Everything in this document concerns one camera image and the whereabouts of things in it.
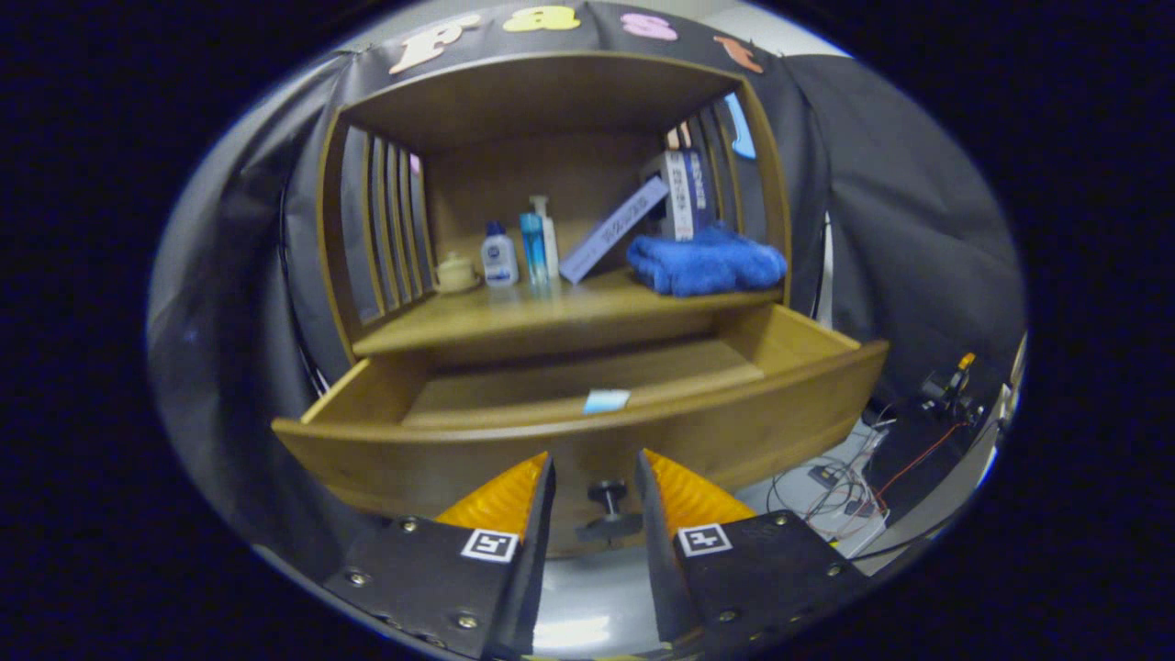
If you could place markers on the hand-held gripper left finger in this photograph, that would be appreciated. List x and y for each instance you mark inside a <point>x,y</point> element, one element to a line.
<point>537,569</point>

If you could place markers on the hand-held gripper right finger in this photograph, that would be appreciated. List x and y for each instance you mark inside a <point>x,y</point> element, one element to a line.
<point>656,569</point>

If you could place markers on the blue white tube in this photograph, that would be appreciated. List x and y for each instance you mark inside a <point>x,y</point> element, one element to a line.
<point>606,401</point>

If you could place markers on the wooden countertop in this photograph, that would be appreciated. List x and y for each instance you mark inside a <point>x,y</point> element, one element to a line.
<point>514,312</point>

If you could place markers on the wooden cabinet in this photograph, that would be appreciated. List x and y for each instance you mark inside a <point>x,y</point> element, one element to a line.
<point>551,101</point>

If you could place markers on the cream lidded teacup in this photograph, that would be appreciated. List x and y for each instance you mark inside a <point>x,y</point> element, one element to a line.
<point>456,274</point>

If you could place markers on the white bottle blue cap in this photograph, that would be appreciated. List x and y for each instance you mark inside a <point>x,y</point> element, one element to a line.
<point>499,262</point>

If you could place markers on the blue towel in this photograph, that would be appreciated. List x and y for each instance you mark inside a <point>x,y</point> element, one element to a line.
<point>707,262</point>

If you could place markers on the clear blue bottle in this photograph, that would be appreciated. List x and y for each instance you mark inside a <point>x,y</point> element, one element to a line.
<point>532,248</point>

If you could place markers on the white pump bottle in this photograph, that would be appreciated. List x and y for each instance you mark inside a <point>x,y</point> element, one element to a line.
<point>551,243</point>

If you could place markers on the lavender book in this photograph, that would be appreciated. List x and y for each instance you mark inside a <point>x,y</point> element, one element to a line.
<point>610,231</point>

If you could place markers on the black orange device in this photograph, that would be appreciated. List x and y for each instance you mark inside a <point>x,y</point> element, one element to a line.
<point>945,386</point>

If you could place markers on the white book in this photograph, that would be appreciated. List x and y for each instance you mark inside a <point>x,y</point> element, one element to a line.
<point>677,193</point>

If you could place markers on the dark blue book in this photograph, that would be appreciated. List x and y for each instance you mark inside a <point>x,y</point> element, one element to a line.
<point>702,188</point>

